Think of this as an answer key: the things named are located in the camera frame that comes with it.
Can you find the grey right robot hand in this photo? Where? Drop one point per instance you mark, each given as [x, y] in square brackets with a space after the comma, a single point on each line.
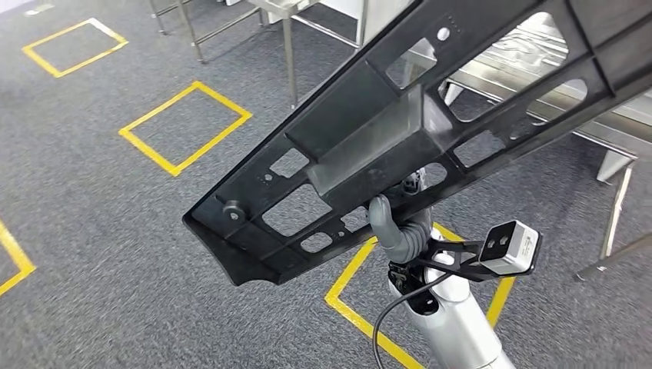
[381, 219]

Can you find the black plastic panel part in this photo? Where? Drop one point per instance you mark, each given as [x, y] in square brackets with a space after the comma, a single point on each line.
[356, 127]

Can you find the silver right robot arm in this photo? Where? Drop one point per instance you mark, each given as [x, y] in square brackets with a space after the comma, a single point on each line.
[458, 326]

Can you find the stainless steel workbench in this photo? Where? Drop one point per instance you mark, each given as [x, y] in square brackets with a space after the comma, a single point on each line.
[631, 122]

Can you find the white cabinet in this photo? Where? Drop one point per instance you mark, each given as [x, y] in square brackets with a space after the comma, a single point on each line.
[382, 20]

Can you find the stamped aluminium plate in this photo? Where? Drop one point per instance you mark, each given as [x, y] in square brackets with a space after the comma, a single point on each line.
[529, 51]

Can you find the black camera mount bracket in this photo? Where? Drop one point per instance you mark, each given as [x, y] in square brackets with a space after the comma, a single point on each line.
[471, 274]

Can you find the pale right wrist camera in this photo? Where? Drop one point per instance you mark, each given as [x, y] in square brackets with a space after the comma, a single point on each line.
[519, 249]

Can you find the steel leg table frame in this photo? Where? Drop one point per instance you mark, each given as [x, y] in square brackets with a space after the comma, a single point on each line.
[289, 61]

